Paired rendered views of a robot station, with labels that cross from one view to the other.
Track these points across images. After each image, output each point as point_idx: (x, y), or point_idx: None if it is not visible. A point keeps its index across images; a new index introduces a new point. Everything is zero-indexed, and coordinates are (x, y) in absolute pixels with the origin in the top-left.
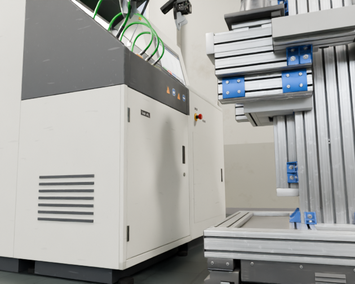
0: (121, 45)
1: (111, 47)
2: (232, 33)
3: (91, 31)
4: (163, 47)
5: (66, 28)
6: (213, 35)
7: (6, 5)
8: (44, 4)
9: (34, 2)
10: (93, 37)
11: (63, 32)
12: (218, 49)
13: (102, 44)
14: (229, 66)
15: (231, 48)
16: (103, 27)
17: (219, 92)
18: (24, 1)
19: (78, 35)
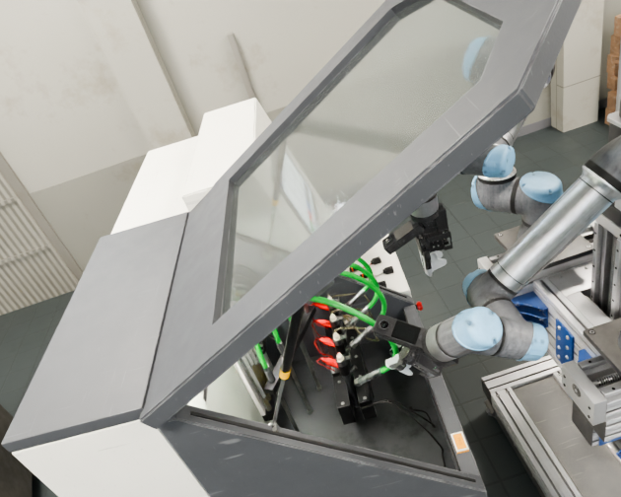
0: (481, 492)
1: (459, 496)
2: None
3: (406, 486)
4: (371, 272)
5: (341, 490)
6: (606, 403)
7: (124, 483)
8: (257, 467)
9: (220, 468)
10: (414, 492)
11: (336, 496)
12: (613, 416)
13: (438, 496)
14: None
15: None
16: (426, 470)
17: (593, 439)
18: (185, 470)
19: (377, 494)
